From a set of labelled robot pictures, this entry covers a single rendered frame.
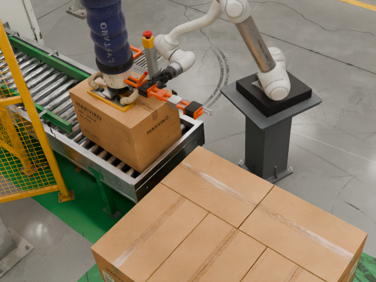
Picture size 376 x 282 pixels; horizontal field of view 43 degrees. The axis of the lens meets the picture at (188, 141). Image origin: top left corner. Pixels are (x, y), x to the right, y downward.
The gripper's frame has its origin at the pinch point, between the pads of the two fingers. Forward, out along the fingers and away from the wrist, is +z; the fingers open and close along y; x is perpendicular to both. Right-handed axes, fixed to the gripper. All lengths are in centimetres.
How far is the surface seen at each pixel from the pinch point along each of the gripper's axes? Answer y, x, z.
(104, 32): -36.7, 19.2, 8.7
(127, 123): 13.1, 0.8, 20.2
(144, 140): 29.1, -4.6, 14.3
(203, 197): 53, -49, 13
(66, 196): 106, 65, 42
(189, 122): 48, -3, -30
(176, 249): 54, -59, 51
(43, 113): 44, 87, 26
